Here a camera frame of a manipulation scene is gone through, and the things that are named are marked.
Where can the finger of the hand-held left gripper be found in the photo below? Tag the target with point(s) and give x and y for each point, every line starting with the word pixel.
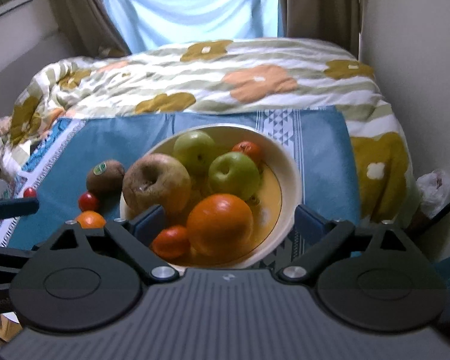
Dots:
pixel 7 252
pixel 15 207

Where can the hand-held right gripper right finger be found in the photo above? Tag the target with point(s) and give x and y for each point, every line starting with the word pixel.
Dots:
pixel 309 221

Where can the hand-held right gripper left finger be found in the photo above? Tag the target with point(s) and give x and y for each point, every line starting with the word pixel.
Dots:
pixel 150 223

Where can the red cherry tomato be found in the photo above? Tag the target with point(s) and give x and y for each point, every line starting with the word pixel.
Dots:
pixel 30 192
pixel 88 201

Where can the wrinkled brown apple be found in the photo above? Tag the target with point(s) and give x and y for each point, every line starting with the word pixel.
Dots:
pixel 155 183

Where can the white and yellow bowl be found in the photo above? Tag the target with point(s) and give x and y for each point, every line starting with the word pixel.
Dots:
pixel 270 210

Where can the large orange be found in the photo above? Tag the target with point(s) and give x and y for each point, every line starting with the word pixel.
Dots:
pixel 219 225
pixel 90 219

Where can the brown kiwi with sticker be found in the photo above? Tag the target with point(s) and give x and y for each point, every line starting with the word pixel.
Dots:
pixel 105 176

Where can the green apple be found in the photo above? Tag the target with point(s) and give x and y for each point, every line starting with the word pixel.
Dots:
pixel 234 174
pixel 193 150

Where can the patterned white tablecloth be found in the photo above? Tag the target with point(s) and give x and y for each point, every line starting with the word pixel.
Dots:
pixel 7 228

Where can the pink patterned cloth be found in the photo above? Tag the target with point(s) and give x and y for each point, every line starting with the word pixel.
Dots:
pixel 3 124

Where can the white plastic bag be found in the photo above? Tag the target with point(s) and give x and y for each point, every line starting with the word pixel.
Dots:
pixel 435 189

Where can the floral blanket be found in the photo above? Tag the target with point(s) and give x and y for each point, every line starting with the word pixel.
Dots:
pixel 247 78

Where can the brown curtain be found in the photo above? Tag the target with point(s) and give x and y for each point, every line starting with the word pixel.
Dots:
pixel 318 7
pixel 82 11

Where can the light blue window cloth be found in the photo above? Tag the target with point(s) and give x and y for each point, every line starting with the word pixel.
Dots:
pixel 187 7

